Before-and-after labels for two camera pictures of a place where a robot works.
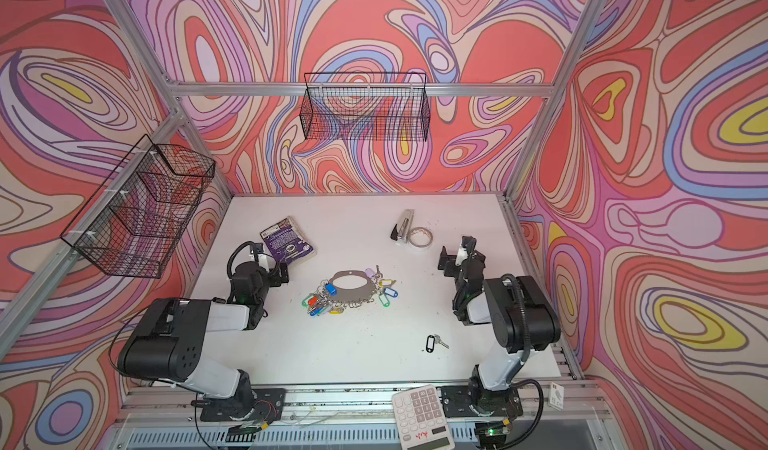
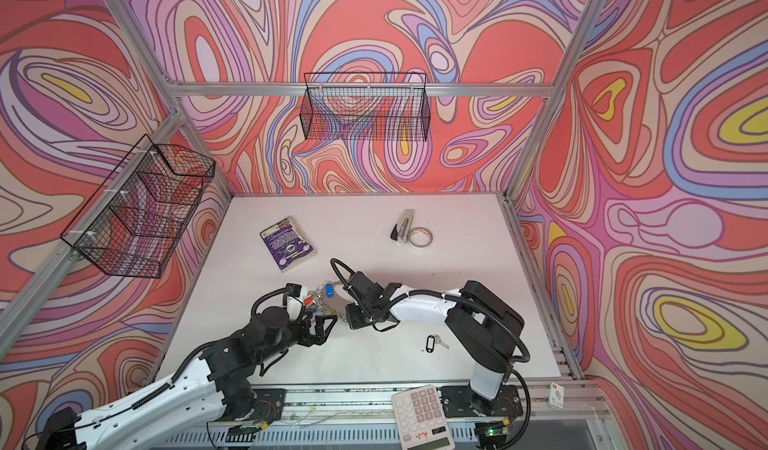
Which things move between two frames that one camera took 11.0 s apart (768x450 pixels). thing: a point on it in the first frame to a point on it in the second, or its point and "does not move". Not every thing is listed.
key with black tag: x=431 y=341 does not move
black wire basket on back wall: x=365 y=106 does not move
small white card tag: x=556 y=396 does not move
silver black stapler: x=402 y=229 does not move
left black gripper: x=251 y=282 to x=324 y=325
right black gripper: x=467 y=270 to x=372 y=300
